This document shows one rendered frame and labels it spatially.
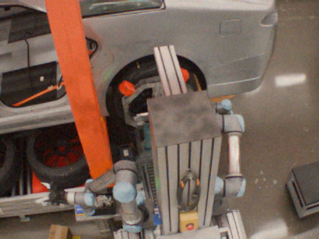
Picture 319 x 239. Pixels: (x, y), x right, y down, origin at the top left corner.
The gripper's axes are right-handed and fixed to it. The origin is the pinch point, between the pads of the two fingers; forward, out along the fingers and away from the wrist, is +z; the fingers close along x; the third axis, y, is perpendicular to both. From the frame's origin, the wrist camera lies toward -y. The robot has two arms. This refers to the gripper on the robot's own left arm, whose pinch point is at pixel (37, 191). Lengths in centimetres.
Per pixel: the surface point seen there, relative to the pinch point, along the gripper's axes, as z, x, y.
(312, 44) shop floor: -244, 316, 83
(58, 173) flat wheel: 18, 69, 64
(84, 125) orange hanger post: -23, 48, -11
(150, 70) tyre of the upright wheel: -57, 111, -8
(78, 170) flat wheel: 2, 75, 65
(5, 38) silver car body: 112, 208, 16
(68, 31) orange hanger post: -27, 39, -85
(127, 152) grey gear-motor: -36, 101, 68
